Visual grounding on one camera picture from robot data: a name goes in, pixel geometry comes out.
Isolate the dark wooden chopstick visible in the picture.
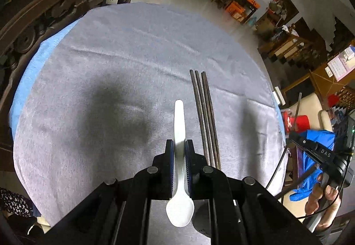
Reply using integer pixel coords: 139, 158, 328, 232
292, 92, 302, 131

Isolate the person right hand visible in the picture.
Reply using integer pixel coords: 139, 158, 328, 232
304, 173, 343, 232

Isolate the blue cloth garment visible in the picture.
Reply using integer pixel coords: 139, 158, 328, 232
289, 129, 335, 202

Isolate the red plastic container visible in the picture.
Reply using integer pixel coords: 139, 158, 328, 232
282, 110, 310, 134

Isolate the grey towel cloth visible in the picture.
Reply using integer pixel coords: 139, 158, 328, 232
12, 1, 288, 245

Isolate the blue table cover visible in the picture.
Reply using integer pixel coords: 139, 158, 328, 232
8, 20, 78, 140

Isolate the black cable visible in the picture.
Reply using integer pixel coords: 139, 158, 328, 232
264, 141, 355, 220

